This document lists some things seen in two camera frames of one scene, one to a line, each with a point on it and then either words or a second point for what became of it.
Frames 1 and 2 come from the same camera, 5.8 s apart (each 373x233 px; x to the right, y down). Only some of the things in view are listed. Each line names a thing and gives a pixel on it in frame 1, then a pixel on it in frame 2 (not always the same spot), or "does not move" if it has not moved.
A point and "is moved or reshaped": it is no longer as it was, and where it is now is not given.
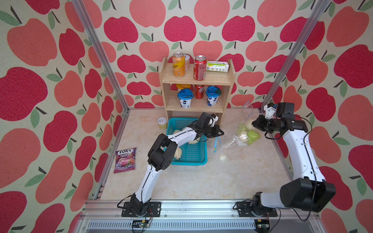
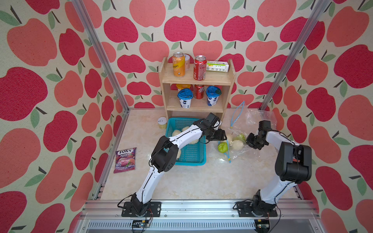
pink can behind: [187, 60] does not move
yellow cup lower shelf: [181, 86] does not move
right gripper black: [257, 123] → [249, 142]
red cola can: [200, 68] does not move
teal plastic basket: [192, 154] does not move
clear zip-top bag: [245, 134] is moved or reshaped
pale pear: [193, 142] does not move
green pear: [252, 136] is moved or reshaped
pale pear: [178, 153] does not move
